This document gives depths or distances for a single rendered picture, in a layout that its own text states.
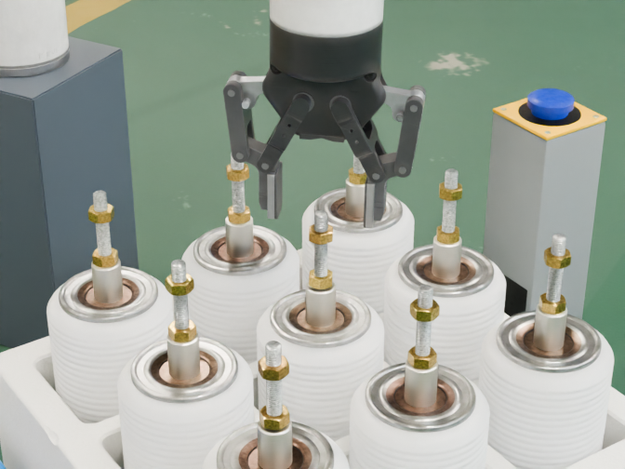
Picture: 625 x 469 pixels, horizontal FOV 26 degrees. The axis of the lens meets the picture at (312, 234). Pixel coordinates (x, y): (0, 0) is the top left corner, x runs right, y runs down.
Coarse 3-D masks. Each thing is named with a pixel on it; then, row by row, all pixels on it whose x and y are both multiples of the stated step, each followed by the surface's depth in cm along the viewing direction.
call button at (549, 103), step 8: (544, 88) 118; (552, 88) 118; (528, 96) 117; (536, 96) 117; (544, 96) 117; (552, 96) 117; (560, 96) 117; (568, 96) 117; (528, 104) 116; (536, 104) 116; (544, 104) 115; (552, 104) 115; (560, 104) 115; (568, 104) 115; (536, 112) 116; (544, 112) 115; (552, 112) 115; (560, 112) 115; (568, 112) 116
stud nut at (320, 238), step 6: (312, 228) 97; (330, 228) 97; (312, 234) 97; (318, 234) 96; (324, 234) 96; (330, 234) 97; (312, 240) 97; (318, 240) 97; (324, 240) 97; (330, 240) 97
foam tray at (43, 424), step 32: (32, 352) 110; (0, 384) 108; (32, 384) 106; (256, 384) 107; (0, 416) 111; (32, 416) 103; (64, 416) 102; (256, 416) 102; (608, 416) 103; (32, 448) 106; (64, 448) 99; (96, 448) 99; (608, 448) 99
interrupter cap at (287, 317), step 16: (288, 304) 102; (304, 304) 102; (336, 304) 102; (352, 304) 102; (272, 320) 100; (288, 320) 100; (304, 320) 101; (336, 320) 101; (352, 320) 100; (368, 320) 100; (288, 336) 98; (304, 336) 99; (320, 336) 98; (336, 336) 99; (352, 336) 98
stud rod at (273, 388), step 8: (272, 344) 82; (280, 344) 82; (272, 352) 82; (280, 352) 82; (272, 360) 82; (280, 360) 83; (272, 384) 83; (280, 384) 84; (272, 392) 84; (280, 392) 84; (272, 400) 84; (280, 400) 84; (272, 408) 84; (280, 408) 84
